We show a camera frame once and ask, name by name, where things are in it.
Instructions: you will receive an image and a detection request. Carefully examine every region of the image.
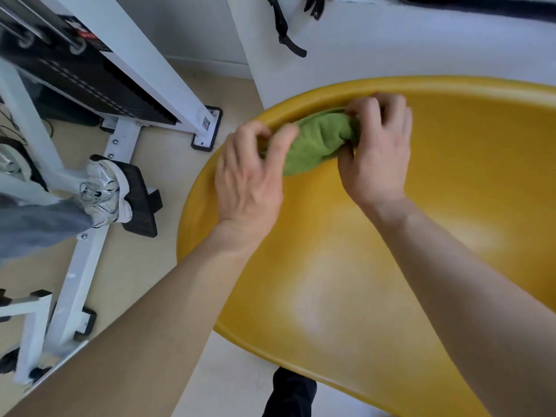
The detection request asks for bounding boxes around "person's right hand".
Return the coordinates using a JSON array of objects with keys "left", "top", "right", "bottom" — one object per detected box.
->
[{"left": 337, "top": 93, "right": 414, "bottom": 210}]

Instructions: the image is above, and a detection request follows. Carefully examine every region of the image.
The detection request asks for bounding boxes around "person's left hand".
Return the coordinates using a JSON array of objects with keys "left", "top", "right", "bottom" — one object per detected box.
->
[{"left": 215, "top": 121, "right": 300, "bottom": 239}]

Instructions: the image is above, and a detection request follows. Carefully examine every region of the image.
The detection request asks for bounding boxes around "green cloth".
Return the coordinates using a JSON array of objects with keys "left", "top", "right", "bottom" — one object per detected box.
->
[{"left": 259, "top": 108, "right": 362, "bottom": 178}]

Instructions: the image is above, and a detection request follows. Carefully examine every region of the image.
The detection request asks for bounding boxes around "person's left forearm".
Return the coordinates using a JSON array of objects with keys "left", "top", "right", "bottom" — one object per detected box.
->
[{"left": 0, "top": 219, "right": 263, "bottom": 417}]

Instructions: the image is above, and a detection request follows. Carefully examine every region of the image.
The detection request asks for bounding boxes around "person's right forearm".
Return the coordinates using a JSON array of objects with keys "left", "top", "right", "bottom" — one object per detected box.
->
[{"left": 363, "top": 197, "right": 556, "bottom": 417}]

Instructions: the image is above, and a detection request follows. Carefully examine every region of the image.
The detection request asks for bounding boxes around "black rubber machine foot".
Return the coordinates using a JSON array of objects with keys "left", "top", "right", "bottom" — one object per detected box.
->
[
  {"left": 73, "top": 307, "right": 97, "bottom": 342},
  {"left": 191, "top": 105, "right": 223, "bottom": 153}
]

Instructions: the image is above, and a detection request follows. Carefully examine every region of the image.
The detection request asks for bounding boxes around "yellow plastic seat shell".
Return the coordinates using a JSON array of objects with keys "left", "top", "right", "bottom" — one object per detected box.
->
[{"left": 176, "top": 75, "right": 556, "bottom": 417}]

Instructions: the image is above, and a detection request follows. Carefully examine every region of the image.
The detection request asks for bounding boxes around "black foot plate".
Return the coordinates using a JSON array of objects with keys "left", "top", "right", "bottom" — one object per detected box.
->
[{"left": 90, "top": 155, "right": 163, "bottom": 239}]

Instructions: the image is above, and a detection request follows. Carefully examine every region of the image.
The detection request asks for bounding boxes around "black weight stack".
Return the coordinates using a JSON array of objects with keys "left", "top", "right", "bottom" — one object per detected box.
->
[{"left": 0, "top": 15, "right": 180, "bottom": 126}]

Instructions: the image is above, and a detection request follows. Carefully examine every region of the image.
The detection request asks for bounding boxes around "person's leg in black trousers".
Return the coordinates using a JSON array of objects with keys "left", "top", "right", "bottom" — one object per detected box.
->
[{"left": 262, "top": 367, "right": 318, "bottom": 417}]

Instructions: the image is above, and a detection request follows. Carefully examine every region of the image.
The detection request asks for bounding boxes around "black strap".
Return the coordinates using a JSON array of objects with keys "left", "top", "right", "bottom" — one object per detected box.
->
[{"left": 267, "top": 0, "right": 308, "bottom": 58}]

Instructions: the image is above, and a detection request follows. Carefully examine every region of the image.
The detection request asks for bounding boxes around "white exercise machine frame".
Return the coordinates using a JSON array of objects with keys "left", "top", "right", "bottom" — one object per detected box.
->
[{"left": 0, "top": 0, "right": 223, "bottom": 387}]

